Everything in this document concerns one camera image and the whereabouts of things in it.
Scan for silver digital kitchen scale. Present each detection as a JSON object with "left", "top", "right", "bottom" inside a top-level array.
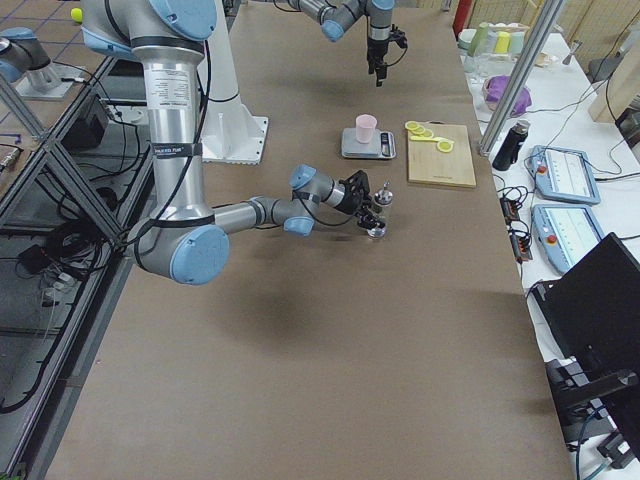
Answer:
[{"left": 341, "top": 127, "right": 396, "bottom": 160}]

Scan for blue teach pendant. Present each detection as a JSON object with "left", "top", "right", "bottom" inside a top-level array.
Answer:
[
  {"left": 530, "top": 145, "right": 601, "bottom": 205},
  {"left": 532, "top": 204, "right": 606, "bottom": 275}
]

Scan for pink plastic cup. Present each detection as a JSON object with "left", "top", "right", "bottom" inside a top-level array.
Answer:
[{"left": 355, "top": 114, "right": 377, "bottom": 144}]

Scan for glass sauce bottle steel top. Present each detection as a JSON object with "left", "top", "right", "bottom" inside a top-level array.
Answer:
[{"left": 367, "top": 180, "right": 394, "bottom": 238}]

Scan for black monitor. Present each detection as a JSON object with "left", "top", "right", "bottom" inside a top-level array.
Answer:
[{"left": 534, "top": 233, "right": 639, "bottom": 454}]

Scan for lemon slice under knife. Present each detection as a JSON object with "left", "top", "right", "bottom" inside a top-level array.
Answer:
[{"left": 436, "top": 140, "right": 454, "bottom": 153}]

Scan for lemon slice near handle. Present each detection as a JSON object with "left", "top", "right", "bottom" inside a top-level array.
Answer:
[{"left": 404, "top": 120, "right": 421, "bottom": 131}]

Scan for aluminium frame post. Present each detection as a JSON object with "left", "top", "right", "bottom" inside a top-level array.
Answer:
[{"left": 479, "top": 0, "right": 566, "bottom": 157}]

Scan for purple cloth on bowl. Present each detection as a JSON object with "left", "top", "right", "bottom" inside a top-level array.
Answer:
[{"left": 482, "top": 74, "right": 533, "bottom": 117}]

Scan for bamboo cutting board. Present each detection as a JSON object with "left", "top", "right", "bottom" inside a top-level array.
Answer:
[{"left": 405, "top": 121, "right": 476, "bottom": 188}]

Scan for grey orange usb hub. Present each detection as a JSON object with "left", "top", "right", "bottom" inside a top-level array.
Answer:
[{"left": 500, "top": 197, "right": 520, "bottom": 225}]

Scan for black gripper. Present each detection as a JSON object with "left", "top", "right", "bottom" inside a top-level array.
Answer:
[
  {"left": 367, "top": 24, "right": 407, "bottom": 87},
  {"left": 335, "top": 170, "right": 386, "bottom": 230}
]

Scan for yellow plastic knife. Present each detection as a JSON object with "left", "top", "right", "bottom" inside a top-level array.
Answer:
[{"left": 409, "top": 135, "right": 451, "bottom": 143}]

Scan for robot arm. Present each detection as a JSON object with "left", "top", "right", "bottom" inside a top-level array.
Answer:
[
  {"left": 282, "top": 0, "right": 408, "bottom": 87},
  {"left": 81, "top": 1, "right": 386, "bottom": 285}
]

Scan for green plastic cup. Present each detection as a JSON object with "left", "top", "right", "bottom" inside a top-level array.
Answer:
[{"left": 467, "top": 22, "right": 490, "bottom": 57}]

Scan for black water bottle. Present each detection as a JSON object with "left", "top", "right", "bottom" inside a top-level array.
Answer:
[{"left": 492, "top": 119, "right": 530, "bottom": 171}]

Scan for far blue teach pendant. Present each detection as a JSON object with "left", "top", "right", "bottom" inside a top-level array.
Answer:
[{"left": 530, "top": 145, "right": 601, "bottom": 205}]

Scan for near blue teach pendant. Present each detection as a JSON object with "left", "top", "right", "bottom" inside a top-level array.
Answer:
[{"left": 532, "top": 204, "right": 606, "bottom": 275}]

